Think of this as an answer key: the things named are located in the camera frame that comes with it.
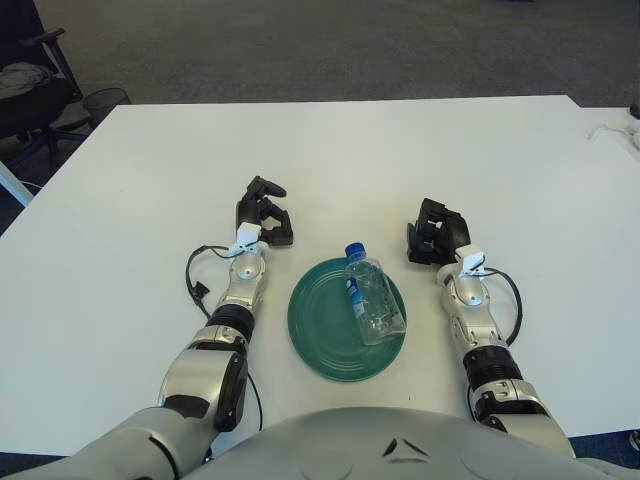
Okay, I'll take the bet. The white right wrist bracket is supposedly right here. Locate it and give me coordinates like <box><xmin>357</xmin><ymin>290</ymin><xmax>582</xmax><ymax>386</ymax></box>
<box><xmin>458</xmin><ymin>245</ymin><xmax>487</xmax><ymax>277</ymax></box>

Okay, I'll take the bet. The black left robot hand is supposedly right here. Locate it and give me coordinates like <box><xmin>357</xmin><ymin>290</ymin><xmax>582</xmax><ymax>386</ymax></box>
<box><xmin>234</xmin><ymin>175</ymin><xmax>295</xmax><ymax>248</ymax></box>

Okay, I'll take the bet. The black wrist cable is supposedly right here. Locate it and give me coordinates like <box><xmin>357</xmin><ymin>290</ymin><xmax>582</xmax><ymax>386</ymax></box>
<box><xmin>185</xmin><ymin>243</ymin><xmax>241</xmax><ymax>321</ymax></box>
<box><xmin>482</xmin><ymin>267</ymin><xmax>524</xmax><ymax>346</ymax></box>

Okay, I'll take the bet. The white desk leg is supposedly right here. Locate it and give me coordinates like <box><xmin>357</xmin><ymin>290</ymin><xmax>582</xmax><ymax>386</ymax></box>
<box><xmin>0</xmin><ymin>162</ymin><xmax>34</xmax><ymax>207</ymax></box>

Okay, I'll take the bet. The black left elbow cable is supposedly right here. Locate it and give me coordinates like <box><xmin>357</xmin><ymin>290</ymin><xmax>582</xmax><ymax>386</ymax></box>
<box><xmin>247</xmin><ymin>377</ymin><xmax>265</xmax><ymax>432</ymax></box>

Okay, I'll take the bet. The clear bottle with blue cap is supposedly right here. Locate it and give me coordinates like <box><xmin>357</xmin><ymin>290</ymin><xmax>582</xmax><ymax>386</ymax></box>
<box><xmin>343</xmin><ymin>242</ymin><xmax>407</xmax><ymax>347</ymax></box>

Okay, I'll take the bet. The thin white cable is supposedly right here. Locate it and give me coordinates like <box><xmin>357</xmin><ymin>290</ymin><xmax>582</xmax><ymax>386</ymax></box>
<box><xmin>587</xmin><ymin>123</ymin><xmax>632</xmax><ymax>144</ymax></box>

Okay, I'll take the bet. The green ribbed plate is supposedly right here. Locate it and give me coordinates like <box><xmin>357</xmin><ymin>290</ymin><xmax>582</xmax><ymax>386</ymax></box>
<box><xmin>287</xmin><ymin>256</ymin><xmax>407</xmax><ymax>384</ymax></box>

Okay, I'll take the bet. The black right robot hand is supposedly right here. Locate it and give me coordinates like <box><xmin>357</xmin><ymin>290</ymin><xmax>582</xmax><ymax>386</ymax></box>
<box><xmin>405</xmin><ymin>197</ymin><xmax>474</xmax><ymax>266</ymax></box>

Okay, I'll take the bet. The black mesh wastebasket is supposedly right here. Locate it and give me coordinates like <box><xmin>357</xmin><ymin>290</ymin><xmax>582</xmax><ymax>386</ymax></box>
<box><xmin>82</xmin><ymin>87</ymin><xmax>132</xmax><ymax>126</ymax></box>

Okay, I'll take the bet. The grey robot torso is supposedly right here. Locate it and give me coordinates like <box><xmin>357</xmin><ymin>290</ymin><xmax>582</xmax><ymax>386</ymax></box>
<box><xmin>187</xmin><ymin>405</ymin><xmax>619</xmax><ymax>480</ymax></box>

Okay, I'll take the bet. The black office chair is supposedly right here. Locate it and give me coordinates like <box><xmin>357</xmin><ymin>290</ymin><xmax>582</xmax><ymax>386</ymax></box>
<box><xmin>0</xmin><ymin>0</ymin><xmax>94</xmax><ymax>166</ymax></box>

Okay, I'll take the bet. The grey cloth on chair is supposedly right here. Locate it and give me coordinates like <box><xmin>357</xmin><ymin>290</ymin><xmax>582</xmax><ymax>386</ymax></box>
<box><xmin>0</xmin><ymin>62</ymin><xmax>54</xmax><ymax>91</ymax></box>

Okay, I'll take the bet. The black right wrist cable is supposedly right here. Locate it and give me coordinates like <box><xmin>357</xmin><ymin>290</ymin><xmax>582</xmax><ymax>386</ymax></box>
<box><xmin>482</xmin><ymin>267</ymin><xmax>524</xmax><ymax>346</ymax></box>

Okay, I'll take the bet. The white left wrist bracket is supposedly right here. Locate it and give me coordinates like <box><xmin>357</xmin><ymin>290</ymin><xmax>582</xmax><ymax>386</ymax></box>
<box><xmin>229</xmin><ymin>224</ymin><xmax>262</xmax><ymax>254</ymax></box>

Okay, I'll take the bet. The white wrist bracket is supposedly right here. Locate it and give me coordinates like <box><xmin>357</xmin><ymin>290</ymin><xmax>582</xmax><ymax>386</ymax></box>
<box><xmin>458</xmin><ymin>245</ymin><xmax>487</xmax><ymax>277</ymax></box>
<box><xmin>229</xmin><ymin>224</ymin><xmax>262</xmax><ymax>254</ymax></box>

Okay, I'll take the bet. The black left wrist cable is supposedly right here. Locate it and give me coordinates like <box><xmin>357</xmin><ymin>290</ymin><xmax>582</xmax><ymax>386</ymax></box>
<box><xmin>185</xmin><ymin>243</ymin><xmax>241</xmax><ymax>321</ymax></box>

